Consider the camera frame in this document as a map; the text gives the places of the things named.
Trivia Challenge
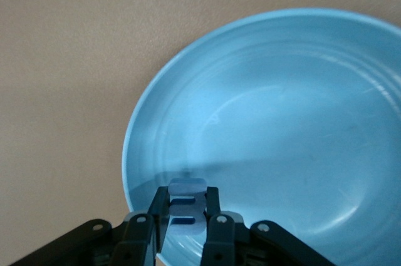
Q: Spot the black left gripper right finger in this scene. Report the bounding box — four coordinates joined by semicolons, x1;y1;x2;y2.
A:
200;186;338;266

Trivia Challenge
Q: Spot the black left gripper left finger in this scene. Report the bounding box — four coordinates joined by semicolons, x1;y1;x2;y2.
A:
8;186;172;266

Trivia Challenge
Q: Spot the blue foam letter m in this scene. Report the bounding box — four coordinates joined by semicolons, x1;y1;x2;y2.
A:
167;178;209;238

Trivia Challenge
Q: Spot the blue plate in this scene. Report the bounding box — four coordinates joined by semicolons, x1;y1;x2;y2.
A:
121;8;401;266

